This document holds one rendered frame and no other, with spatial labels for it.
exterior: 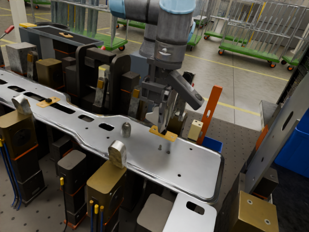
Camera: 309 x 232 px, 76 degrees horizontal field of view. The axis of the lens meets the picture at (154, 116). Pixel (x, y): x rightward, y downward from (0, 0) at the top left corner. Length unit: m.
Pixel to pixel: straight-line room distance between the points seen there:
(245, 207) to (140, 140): 0.35
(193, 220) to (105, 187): 0.21
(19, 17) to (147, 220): 4.34
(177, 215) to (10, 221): 0.58
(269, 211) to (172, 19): 0.46
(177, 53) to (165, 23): 0.07
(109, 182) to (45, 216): 0.43
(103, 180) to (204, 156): 0.34
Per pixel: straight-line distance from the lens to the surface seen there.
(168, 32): 0.46
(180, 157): 0.63
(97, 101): 0.84
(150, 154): 0.62
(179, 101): 0.70
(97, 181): 0.48
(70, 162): 0.60
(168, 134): 0.60
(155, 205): 0.53
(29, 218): 0.87
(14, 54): 1.12
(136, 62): 1.17
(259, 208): 0.53
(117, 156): 0.47
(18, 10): 4.57
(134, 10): 0.58
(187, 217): 0.51
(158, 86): 0.51
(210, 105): 0.68
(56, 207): 0.87
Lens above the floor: 1.42
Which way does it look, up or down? 31 degrees down
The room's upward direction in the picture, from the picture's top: 11 degrees clockwise
